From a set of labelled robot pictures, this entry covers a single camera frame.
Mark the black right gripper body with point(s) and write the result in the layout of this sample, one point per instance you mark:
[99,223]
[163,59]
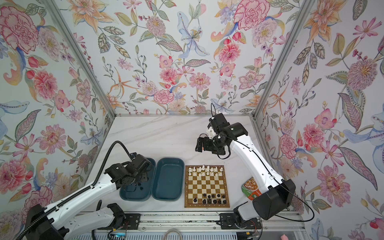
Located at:
[213,145]

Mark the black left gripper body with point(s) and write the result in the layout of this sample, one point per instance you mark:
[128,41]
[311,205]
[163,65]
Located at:
[141,177]

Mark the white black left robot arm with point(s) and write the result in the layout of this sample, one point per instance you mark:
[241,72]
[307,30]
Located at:
[39,223]

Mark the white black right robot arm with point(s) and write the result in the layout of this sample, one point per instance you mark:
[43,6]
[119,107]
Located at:
[277,194]

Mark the wooden chess board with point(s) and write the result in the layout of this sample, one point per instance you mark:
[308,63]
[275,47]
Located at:
[208,184]

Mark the left teal plastic tray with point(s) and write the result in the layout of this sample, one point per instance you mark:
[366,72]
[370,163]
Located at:
[142,190]

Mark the teal plastic tray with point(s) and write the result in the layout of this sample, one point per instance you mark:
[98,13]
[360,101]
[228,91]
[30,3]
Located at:
[168,179]
[142,190]

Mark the right teal plastic tray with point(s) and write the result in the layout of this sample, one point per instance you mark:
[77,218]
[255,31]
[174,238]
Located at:
[168,179]

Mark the green snack packet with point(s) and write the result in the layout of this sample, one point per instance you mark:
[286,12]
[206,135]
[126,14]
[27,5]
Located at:
[250,189]

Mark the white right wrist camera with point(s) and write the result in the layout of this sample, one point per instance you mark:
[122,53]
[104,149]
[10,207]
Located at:
[211,133]

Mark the aluminium mounting rail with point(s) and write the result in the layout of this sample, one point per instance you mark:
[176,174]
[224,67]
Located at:
[145,222]

